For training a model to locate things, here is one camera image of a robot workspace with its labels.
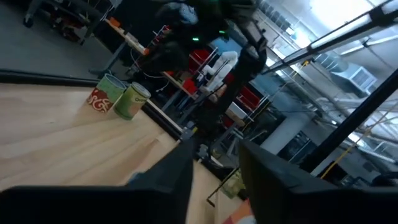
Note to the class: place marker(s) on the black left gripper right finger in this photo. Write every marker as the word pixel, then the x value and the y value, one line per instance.
pixel 280 193

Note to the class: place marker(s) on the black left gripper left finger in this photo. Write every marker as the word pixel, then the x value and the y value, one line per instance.
pixel 168 186

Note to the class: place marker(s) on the green oranges tin can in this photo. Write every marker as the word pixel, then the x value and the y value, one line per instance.
pixel 132 101

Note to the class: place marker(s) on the green red hearts tin can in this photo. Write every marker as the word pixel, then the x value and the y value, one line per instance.
pixel 105 93

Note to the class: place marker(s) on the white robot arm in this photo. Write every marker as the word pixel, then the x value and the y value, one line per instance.
pixel 225 63

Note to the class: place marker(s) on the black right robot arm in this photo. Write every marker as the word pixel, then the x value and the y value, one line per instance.
pixel 245 62

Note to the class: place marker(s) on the light wooden shelf board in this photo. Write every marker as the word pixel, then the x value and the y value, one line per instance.
pixel 202 193

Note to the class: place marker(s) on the orange and pink can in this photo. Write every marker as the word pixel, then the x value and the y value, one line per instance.
pixel 241 216

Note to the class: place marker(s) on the white pineapple print tin can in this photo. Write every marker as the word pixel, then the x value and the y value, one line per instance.
pixel 234 185

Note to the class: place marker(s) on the white pillar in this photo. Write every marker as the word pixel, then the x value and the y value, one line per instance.
pixel 284 135

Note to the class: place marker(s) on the rack with red bins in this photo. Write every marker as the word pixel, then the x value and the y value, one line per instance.
pixel 248 96

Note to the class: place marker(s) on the white ceiling air unit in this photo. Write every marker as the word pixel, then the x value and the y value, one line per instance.
pixel 357 77

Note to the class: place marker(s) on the wooden workbench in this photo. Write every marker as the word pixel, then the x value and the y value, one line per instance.
pixel 130 39

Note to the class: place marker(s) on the office chair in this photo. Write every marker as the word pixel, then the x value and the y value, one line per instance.
pixel 71 18

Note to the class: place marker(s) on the black metal shelf side frame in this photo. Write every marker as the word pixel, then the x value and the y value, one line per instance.
pixel 217 188

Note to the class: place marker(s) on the black frame post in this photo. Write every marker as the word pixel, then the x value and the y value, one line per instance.
pixel 351 124

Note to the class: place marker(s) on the black table edge rail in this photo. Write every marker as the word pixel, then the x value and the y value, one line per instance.
pixel 46 77

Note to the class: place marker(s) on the black frame beam with light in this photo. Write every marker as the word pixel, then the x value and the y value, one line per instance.
pixel 342 34

